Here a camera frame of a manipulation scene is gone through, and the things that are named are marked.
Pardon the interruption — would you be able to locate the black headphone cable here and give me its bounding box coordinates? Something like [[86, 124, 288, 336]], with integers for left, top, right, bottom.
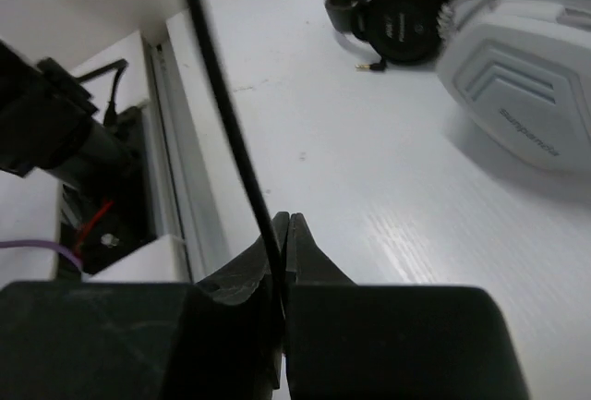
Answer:
[[174, 0, 288, 322]]

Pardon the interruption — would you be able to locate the black headphones lower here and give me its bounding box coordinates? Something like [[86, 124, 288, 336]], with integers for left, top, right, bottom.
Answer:
[[324, 0, 450, 72]]

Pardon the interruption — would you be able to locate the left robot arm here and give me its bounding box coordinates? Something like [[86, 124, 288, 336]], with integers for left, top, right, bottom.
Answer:
[[1, 43, 139, 188]]

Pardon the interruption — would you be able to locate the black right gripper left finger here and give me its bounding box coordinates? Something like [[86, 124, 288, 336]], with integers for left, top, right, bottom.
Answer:
[[1, 240, 287, 399]]

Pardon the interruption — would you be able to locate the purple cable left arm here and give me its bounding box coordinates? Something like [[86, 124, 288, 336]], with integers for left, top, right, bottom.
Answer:
[[0, 238, 87, 268]]

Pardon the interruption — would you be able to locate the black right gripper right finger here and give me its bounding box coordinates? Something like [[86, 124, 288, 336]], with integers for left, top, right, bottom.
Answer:
[[285, 213, 530, 399]]

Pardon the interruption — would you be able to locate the aluminium rail front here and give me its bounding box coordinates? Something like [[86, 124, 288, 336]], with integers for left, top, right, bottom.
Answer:
[[142, 41, 231, 282]]

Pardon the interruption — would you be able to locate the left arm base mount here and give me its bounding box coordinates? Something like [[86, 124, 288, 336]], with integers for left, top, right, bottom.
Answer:
[[57, 60, 161, 276]]

